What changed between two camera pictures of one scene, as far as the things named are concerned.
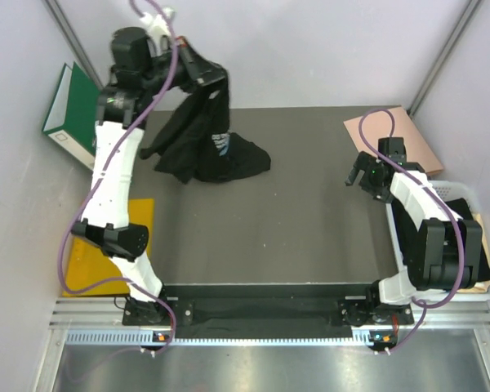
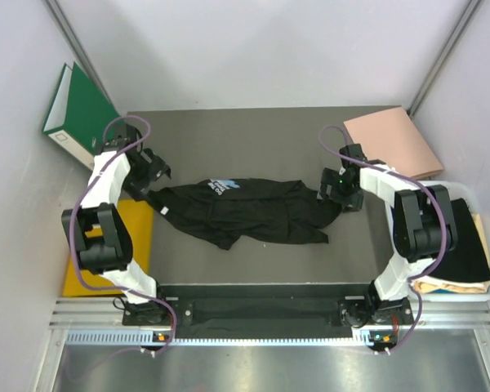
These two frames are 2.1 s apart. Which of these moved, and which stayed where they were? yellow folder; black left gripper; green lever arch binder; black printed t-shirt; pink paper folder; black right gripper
Moved: black left gripper; black printed t-shirt; black right gripper
Stayed: pink paper folder; yellow folder; green lever arch binder
